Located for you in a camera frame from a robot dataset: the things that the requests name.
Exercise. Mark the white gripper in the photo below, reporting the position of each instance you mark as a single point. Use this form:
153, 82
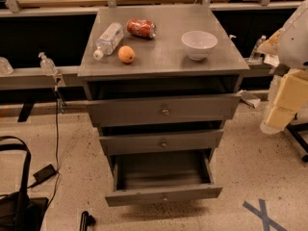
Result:
295, 45

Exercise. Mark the grey bottom drawer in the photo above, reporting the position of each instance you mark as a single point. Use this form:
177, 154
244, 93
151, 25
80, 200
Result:
161, 178

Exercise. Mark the grey drawer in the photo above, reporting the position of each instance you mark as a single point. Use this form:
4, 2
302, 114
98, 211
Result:
161, 178
161, 142
160, 110

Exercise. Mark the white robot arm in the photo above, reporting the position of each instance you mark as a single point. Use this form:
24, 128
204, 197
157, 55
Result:
290, 44

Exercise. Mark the grey middle drawer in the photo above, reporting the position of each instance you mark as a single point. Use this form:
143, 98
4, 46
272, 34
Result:
161, 142

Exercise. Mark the grey drawer cabinet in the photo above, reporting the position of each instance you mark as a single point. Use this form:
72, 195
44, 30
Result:
161, 67

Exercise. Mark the grey top drawer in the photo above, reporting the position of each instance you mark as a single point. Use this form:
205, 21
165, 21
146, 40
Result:
160, 110

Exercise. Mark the black stand with pole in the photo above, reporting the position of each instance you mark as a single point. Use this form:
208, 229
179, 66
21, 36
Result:
295, 130

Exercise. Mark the white paper box on floor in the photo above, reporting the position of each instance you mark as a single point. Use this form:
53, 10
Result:
249, 98

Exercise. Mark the white packet on ledge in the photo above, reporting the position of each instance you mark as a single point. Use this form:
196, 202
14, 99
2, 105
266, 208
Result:
271, 60

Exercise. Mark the water bottle on ledge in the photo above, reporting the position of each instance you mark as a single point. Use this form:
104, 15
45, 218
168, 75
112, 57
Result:
255, 54

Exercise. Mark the blue tape cross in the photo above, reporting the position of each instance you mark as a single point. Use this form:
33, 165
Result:
262, 214

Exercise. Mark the white ceramic bowl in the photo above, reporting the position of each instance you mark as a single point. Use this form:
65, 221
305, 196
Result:
198, 45

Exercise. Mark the red soda can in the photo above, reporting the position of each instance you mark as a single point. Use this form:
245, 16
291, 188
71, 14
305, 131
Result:
141, 28

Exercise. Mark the orange fruit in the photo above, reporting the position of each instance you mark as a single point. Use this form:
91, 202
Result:
126, 54

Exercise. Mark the clear plastic water bottle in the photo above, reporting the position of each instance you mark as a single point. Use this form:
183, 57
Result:
107, 43

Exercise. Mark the black object bottom edge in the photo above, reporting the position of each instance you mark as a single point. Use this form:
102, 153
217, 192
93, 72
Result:
86, 220

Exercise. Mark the black power adapter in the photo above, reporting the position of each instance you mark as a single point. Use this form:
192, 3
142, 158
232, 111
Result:
44, 173

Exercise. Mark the clear sanitizer pump bottle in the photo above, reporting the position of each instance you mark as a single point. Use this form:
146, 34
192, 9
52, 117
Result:
47, 65

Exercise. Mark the black bag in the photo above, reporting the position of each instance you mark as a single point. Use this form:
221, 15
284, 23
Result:
19, 212

